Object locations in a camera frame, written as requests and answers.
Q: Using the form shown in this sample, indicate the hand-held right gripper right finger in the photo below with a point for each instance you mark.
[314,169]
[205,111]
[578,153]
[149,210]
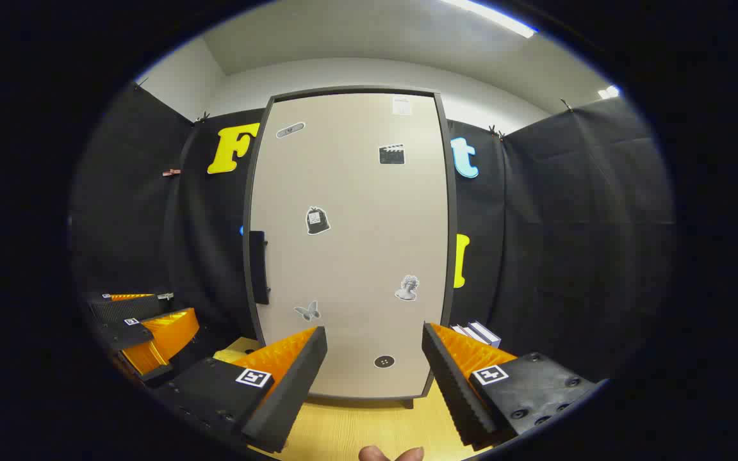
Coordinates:
[455,390]

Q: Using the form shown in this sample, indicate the yellow coaster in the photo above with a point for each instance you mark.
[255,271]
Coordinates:
[234,351]

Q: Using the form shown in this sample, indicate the grey spine book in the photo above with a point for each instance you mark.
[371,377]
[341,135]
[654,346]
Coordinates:
[475,334]

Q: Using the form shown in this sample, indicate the blue spine book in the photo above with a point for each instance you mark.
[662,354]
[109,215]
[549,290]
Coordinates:
[488,333]

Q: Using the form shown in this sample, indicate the small ceiling light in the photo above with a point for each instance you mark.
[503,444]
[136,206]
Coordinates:
[607,92]

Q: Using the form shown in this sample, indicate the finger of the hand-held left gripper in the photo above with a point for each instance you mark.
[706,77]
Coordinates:
[129,310]
[127,334]

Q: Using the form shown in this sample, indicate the beige cabinet door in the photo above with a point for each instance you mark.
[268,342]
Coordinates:
[356,243]

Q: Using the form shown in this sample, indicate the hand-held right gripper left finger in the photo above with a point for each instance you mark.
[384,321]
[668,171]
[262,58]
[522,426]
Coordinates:
[292,390]

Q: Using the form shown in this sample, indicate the black backdrop cloth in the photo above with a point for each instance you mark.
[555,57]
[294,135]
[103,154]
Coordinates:
[567,224]

